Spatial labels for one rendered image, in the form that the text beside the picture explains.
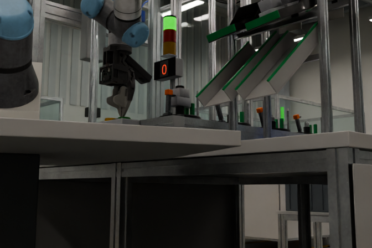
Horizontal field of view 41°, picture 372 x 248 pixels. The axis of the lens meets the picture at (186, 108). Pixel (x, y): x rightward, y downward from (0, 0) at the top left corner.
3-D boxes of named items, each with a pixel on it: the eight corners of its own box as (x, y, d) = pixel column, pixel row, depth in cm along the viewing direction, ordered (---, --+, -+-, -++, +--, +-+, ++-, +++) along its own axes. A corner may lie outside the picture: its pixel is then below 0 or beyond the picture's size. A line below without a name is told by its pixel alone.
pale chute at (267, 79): (277, 93, 125) (268, 79, 124) (243, 101, 136) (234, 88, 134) (329, 31, 139) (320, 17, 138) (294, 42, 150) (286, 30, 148)
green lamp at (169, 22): (169, 27, 191) (169, 15, 192) (160, 30, 195) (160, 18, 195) (179, 30, 194) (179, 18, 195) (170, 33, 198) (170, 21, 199)
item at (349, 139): (349, 146, 93) (349, 130, 93) (4, 169, 201) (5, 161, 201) (542, 170, 188) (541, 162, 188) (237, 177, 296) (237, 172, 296)
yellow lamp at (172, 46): (169, 53, 189) (169, 40, 190) (160, 55, 193) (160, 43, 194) (178, 55, 193) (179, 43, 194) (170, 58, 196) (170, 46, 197)
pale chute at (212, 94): (232, 101, 136) (222, 88, 134) (204, 108, 146) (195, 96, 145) (284, 42, 150) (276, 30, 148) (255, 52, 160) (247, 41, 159)
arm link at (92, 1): (110, 1, 139) (134, 13, 148) (87, -16, 144) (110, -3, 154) (96, 26, 140) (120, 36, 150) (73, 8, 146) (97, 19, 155)
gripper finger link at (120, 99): (109, 115, 149) (110, 85, 151) (125, 117, 153) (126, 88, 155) (115, 114, 147) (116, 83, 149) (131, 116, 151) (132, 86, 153)
